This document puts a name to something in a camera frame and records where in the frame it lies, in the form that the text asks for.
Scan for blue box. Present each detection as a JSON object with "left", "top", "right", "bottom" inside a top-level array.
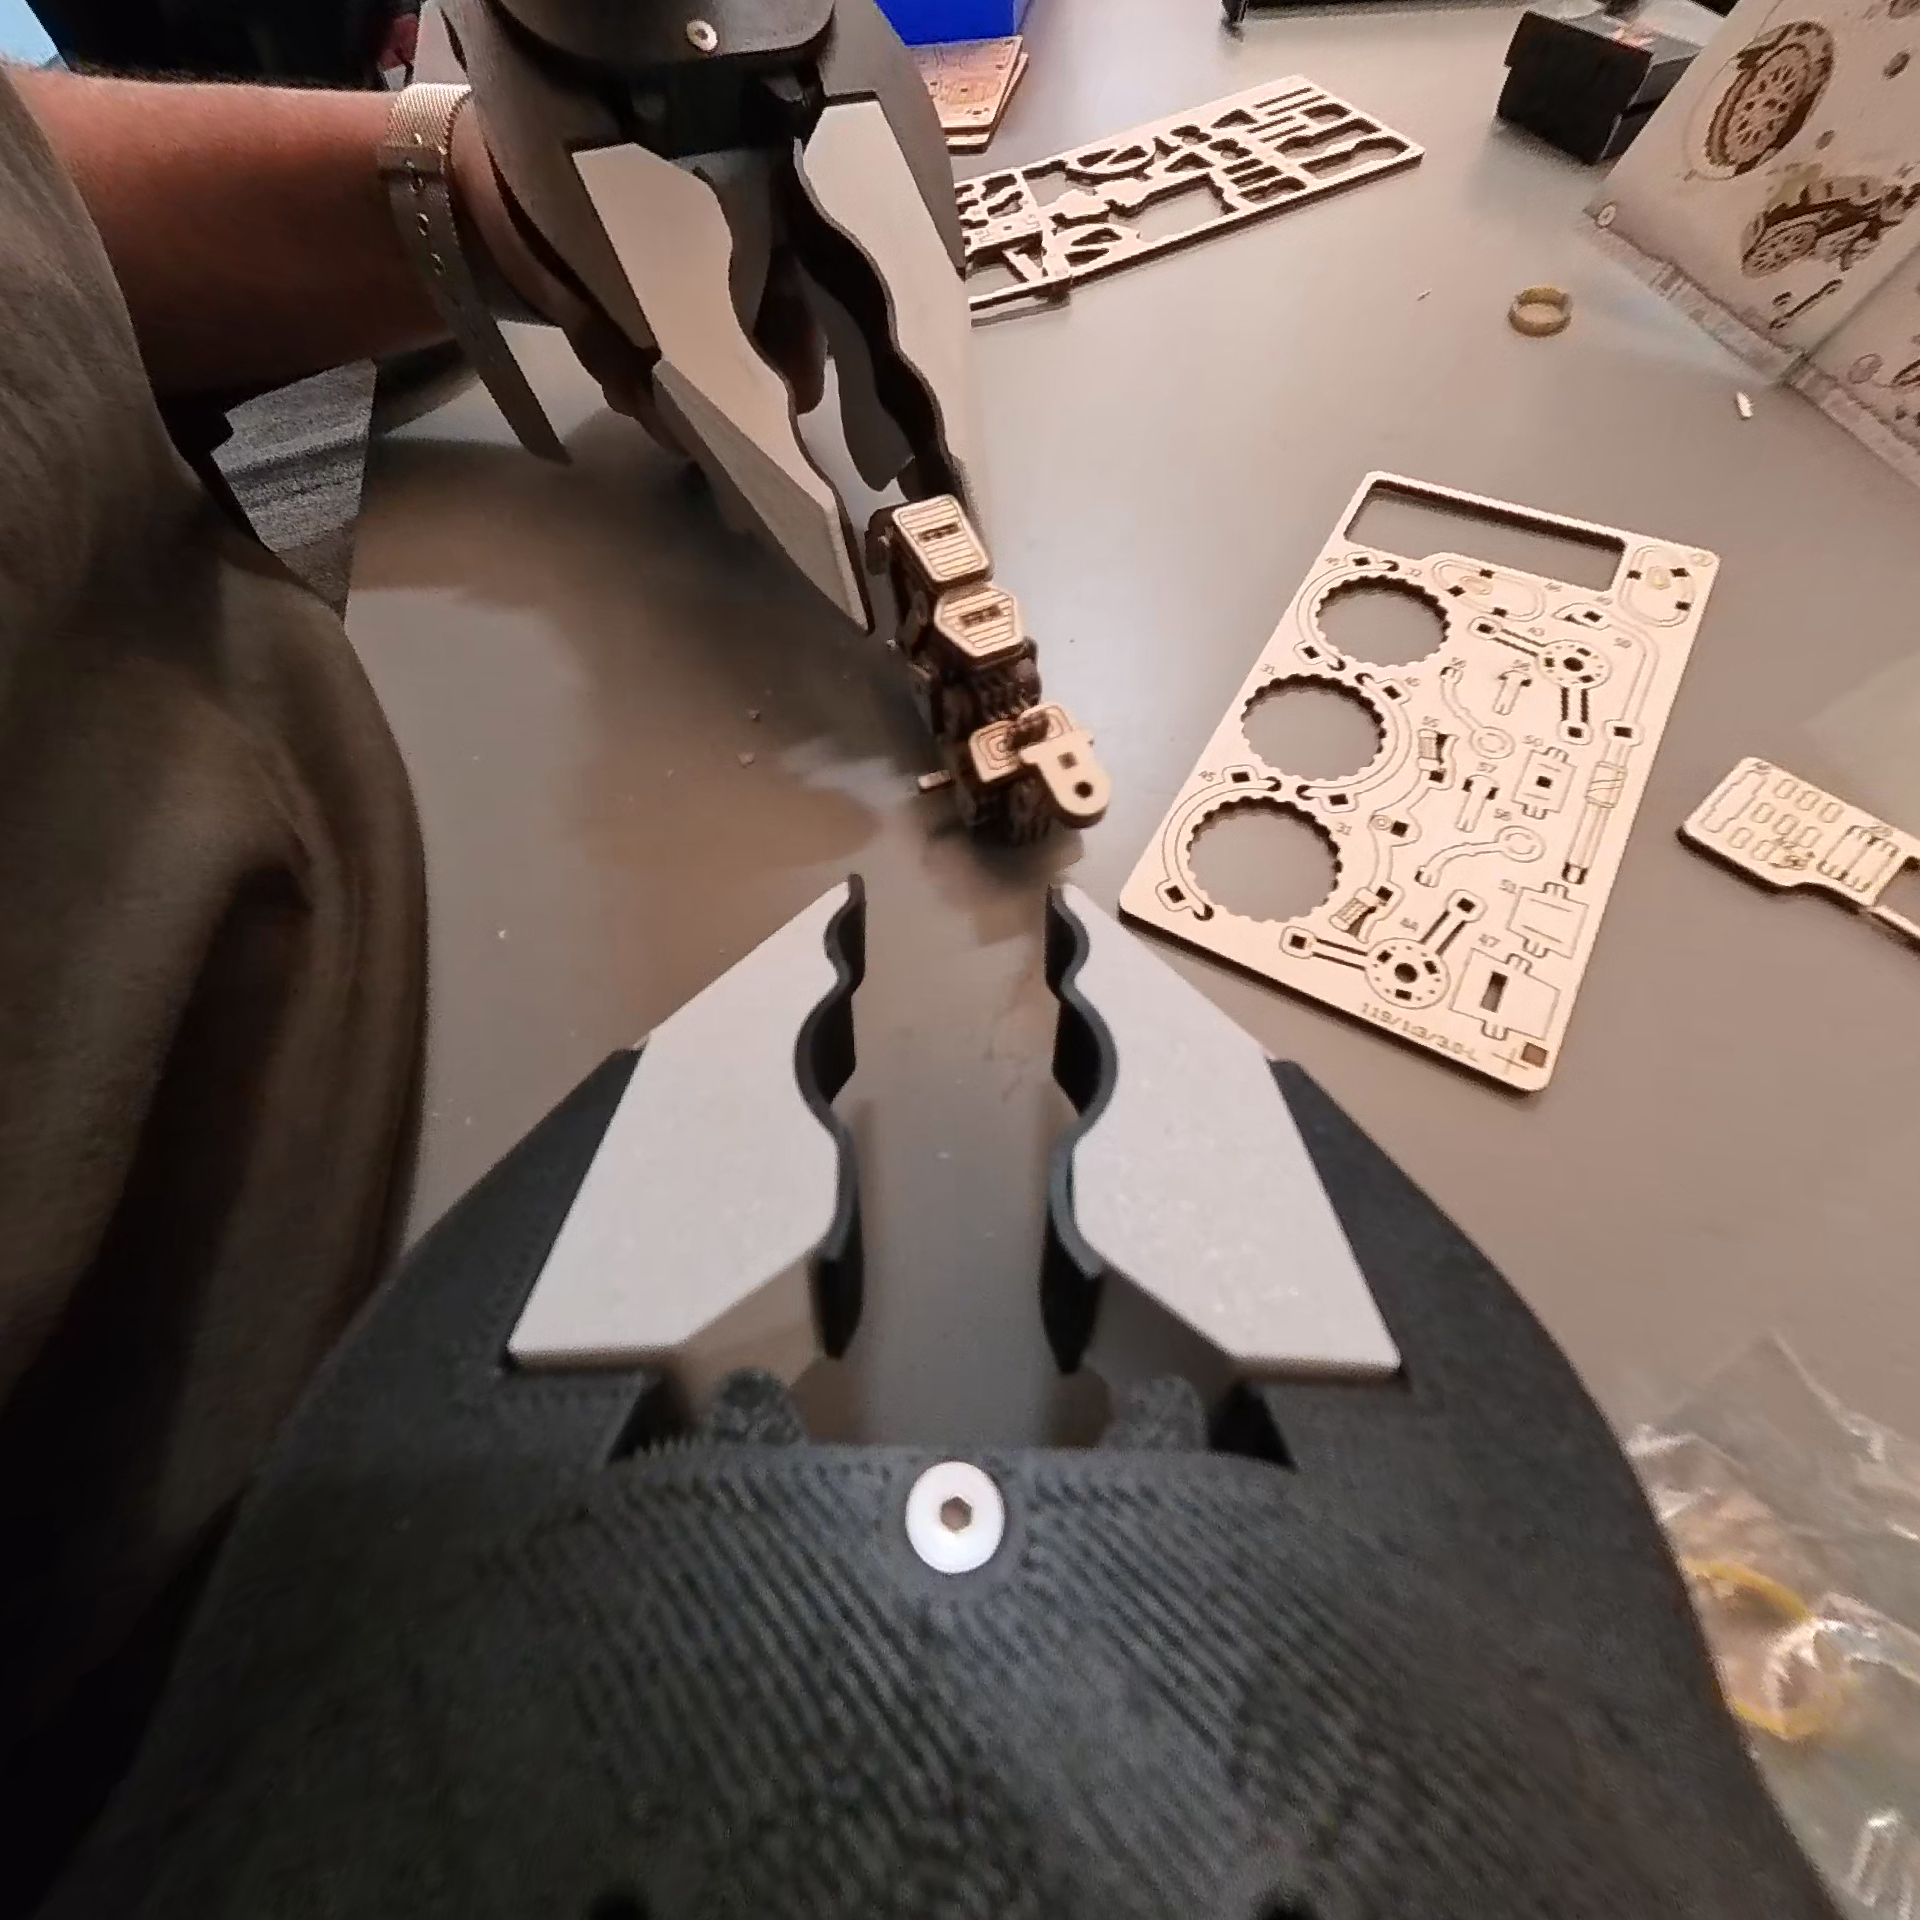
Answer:
[{"left": 871, "top": 0, "right": 1040, "bottom": 49}]

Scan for wooden puzzle sheet round holes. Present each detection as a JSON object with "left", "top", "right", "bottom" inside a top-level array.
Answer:
[{"left": 1118, "top": 467, "right": 1725, "bottom": 1094}]

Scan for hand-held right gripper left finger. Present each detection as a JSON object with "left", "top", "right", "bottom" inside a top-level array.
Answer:
[{"left": 504, "top": 878, "right": 871, "bottom": 1407}]

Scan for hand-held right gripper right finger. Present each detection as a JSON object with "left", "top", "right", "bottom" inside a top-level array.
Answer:
[{"left": 1044, "top": 883, "right": 1406, "bottom": 1381}]

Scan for black box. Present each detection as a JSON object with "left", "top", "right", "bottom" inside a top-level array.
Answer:
[{"left": 1493, "top": 0, "right": 1699, "bottom": 162}]

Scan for silver mesh wristwatch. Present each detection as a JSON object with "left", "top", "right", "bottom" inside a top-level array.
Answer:
[{"left": 372, "top": 81, "right": 479, "bottom": 182}]

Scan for small wooden puzzle sheet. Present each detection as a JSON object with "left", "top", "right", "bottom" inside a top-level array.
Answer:
[{"left": 1672, "top": 756, "right": 1920, "bottom": 950}]

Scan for printed instruction booklet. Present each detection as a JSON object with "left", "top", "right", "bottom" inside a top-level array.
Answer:
[{"left": 1587, "top": 0, "right": 1920, "bottom": 445}]

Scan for clear plastic parts bag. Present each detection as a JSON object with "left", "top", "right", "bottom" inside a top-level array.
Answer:
[{"left": 1618, "top": 1333, "right": 1920, "bottom": 1920}]

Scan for grey desk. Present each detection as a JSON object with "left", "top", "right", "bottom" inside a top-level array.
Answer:
[{"left": 338, "top": 0, "right": 1920, "bottom": 1920}]

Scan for wooden model motorcycle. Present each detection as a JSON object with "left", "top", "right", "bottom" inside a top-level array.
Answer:
[{"left": 867, "top": 489, "right": 1118, "bottom": 849}]

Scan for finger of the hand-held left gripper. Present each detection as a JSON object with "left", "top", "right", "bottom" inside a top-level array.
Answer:
[
  {"left": 792, "top": 95, "right": 979, "bottom": 503},
  {"left": 576, "top": 144, "right": 879, "bottom": 636}
]

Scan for person's left hand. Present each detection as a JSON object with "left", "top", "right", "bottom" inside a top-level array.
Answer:
[{"left": 475, "top": 108, "right": 688, "bottom": 456}]

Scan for stack of wooden sheets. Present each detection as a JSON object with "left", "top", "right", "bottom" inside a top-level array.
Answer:
[{"left": 899, "top": 33, "right": 1028, "bottom": 150}]

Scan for wooden puzzle sheet many cutouts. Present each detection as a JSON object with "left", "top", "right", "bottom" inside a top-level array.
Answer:
[{"left": 952, "top": 75, "right": 1429, "bottom": 319}]

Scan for person's left forearm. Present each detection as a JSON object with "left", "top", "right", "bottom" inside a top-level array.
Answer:
[{"left": 0, "top": 64, "right": 469, "bottom": 402}]

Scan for person's olive clothing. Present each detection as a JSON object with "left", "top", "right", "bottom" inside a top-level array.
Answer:
[{"left": 0, "top": 75, "right": 432, "bottom": 1810}]

